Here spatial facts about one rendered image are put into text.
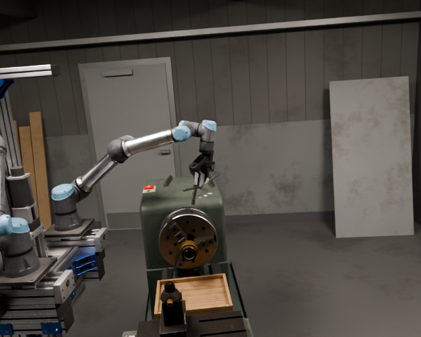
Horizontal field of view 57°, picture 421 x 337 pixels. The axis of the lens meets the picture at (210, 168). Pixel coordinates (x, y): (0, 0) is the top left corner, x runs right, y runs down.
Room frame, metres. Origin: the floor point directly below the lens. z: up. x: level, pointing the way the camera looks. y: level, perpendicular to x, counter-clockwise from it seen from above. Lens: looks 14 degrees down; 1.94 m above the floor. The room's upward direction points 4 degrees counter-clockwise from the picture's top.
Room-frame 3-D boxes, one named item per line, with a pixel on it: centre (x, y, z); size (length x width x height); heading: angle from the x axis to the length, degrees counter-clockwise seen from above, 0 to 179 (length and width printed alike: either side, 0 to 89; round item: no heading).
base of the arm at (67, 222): (2.07, 0.83, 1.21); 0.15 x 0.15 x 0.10
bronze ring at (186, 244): (1.82, 0.14, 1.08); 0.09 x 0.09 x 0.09; 4
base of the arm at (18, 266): (1.58, 0.86, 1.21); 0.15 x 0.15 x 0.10
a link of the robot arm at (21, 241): (1.58, 0.87, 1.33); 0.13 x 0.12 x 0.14; 107
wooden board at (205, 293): (1.72, 0.13, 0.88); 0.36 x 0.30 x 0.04; 94
